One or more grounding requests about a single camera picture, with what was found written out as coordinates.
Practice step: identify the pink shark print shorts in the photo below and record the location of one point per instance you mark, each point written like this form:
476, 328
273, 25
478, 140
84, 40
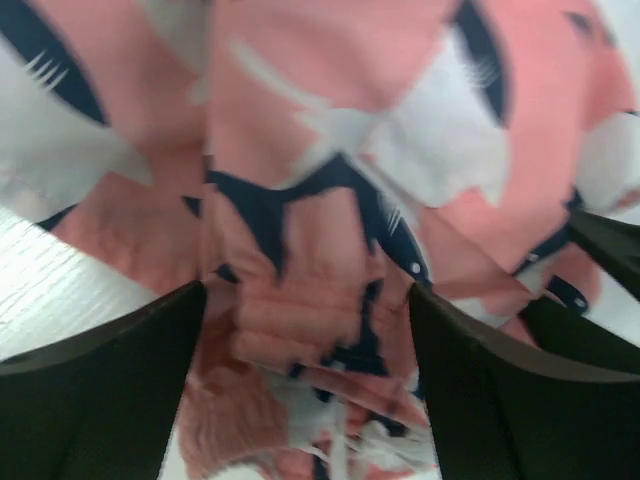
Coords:
309, 162

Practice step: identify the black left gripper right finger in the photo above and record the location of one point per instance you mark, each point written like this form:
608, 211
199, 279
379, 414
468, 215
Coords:
503, 409

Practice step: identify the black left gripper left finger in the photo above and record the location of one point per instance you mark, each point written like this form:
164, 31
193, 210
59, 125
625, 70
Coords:
101, 404

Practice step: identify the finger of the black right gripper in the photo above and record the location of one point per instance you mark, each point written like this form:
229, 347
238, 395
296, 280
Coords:
612, 244
563, 332

